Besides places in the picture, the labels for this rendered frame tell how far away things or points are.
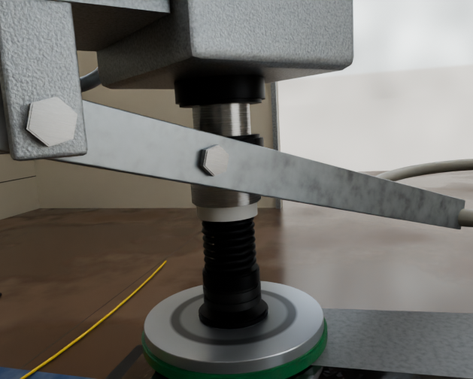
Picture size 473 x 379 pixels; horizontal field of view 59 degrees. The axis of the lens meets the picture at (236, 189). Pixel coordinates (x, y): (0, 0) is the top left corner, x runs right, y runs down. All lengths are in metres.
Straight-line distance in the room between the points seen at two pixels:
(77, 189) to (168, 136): 6.22
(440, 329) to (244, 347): 0.24
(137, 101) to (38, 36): 5.64
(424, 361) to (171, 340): 0.26
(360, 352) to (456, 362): 0.09
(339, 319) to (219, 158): 0.28
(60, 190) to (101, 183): 0.71
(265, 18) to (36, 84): 0.19
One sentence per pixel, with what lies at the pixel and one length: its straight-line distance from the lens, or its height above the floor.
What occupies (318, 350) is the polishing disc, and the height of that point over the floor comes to 0.86.
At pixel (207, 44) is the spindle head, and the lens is 0.35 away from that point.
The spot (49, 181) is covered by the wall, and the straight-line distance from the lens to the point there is 6.86.
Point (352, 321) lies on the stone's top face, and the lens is 0.57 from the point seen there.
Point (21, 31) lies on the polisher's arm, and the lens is 0.32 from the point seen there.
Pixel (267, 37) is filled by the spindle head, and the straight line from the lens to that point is 0.38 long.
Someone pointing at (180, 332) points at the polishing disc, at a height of 0.87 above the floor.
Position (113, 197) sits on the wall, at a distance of 6.27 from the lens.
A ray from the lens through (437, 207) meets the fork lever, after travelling 0.72.
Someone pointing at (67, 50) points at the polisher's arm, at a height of 1.15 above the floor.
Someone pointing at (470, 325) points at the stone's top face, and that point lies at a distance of 0.59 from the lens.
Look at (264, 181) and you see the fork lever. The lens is 0.44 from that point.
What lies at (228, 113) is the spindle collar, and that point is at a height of 1.11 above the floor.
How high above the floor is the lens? 1.10
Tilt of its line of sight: 9 degrees down
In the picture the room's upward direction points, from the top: 3 degrees counter-clockwise
